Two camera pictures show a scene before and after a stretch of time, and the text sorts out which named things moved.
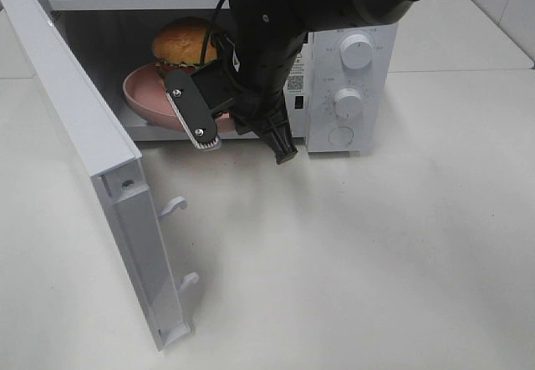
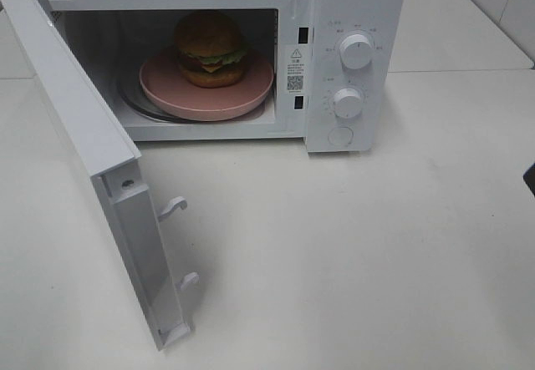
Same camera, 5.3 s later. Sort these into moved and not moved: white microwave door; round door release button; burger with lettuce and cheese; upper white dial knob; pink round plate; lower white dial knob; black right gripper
Moved: burger with lettuce and cheese; pink round plate; black right gripper
Not moved: white microwave door; lower white dial knob; upper white dial knob; round door release button
